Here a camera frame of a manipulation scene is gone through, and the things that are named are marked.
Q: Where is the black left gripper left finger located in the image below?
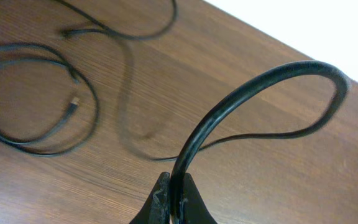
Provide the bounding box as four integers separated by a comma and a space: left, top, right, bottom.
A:
129, 172, 170, 224

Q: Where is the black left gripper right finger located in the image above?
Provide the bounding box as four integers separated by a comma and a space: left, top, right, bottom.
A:
180, 173, 217, 224

